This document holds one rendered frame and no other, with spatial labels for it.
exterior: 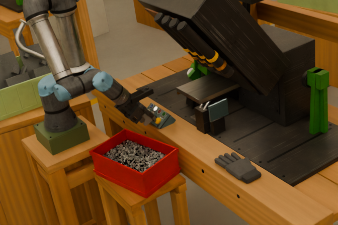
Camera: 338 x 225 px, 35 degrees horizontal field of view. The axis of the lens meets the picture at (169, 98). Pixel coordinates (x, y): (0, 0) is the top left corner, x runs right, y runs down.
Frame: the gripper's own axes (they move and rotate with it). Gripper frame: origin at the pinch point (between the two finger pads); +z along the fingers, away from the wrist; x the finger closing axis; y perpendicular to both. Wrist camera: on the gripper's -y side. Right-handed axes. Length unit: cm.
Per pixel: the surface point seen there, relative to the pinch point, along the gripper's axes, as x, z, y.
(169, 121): 2.2, 5.9, -2.8
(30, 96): -84, -10, 28
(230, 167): 48.8, 3.5, -0.5
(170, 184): 26.9, 5.6, 18.2
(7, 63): -111, -20, 23
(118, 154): 4.7, -7.2, 21.7
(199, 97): 27.8, -11.0, -15.6
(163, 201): -58, 93, 33
